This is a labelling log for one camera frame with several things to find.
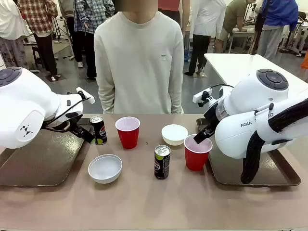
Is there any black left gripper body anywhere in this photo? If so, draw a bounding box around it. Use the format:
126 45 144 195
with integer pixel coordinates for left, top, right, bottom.
63 111 84 132

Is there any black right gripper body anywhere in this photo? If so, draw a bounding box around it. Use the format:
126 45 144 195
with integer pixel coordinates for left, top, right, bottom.
203 102 221 132

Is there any red plastic cup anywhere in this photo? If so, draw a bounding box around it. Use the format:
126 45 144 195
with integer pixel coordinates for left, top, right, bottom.
115 116 141 150
183 134 214 172

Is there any black Pepsi can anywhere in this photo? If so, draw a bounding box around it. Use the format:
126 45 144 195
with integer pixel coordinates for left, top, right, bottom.
90 115 108 146
154 145 171 180

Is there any person's left forearm beige sleeve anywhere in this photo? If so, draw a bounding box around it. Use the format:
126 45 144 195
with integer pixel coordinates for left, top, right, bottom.
167 72 185 115

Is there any person's right forearm beige sleeve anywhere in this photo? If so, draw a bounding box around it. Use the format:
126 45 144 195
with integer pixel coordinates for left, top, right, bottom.
95 72 116 115

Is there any white bowl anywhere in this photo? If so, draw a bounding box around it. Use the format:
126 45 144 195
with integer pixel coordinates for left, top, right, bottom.
161 124 189 147
87 154 123 185

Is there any dark brown serving tray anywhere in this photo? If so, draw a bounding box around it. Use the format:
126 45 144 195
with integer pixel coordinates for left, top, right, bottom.
0 117 94 187
195 117 302 186

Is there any white background table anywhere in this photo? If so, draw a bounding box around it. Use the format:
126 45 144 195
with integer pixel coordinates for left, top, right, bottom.
204 53 308 85

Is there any person in beige sweater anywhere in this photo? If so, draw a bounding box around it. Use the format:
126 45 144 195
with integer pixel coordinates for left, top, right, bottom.
93 10 185 115

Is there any black tripod stand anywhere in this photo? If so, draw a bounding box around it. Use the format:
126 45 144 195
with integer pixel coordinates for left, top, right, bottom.
51 16 74 61

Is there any person in white shirt black trousers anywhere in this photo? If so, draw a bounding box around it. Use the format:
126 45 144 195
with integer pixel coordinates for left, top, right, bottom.
184 0 227 77

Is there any person in blue plaid shirt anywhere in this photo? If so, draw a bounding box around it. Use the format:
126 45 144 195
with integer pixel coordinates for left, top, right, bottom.
72 0 116 80

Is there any person in olive shirt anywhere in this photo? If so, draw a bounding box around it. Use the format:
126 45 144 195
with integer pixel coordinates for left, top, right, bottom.
214 0 256 54

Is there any person in red plaid shirt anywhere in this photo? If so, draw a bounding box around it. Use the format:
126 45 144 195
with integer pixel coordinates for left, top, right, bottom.
17 0 60 81

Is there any person in white clothes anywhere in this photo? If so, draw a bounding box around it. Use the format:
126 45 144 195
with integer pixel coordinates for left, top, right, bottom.
0 0 28 71

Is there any person in blue jacket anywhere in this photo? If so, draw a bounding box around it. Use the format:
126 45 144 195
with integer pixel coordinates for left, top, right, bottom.
254 0 300 58

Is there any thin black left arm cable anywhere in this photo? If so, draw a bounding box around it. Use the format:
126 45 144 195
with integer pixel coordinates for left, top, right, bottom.
42 97 93 132

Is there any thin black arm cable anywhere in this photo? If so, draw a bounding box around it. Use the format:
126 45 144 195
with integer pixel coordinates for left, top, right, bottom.
208 83 234 91
42 97 93 132

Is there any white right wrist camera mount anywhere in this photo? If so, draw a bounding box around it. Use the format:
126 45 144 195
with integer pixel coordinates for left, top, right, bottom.
192 88 213 108

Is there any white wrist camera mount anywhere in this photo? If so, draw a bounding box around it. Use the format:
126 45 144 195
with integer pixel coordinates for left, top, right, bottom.
76 87 95 104
192 88 213 108

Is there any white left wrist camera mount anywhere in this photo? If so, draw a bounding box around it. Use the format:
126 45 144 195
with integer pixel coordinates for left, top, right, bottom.
76 87 95 104

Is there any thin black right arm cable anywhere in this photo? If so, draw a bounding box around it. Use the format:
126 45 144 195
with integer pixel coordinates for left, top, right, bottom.
208 83 234 91

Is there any black braided cable sleeve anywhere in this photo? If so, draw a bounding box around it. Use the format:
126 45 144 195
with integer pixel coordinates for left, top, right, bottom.
240 98 308 185

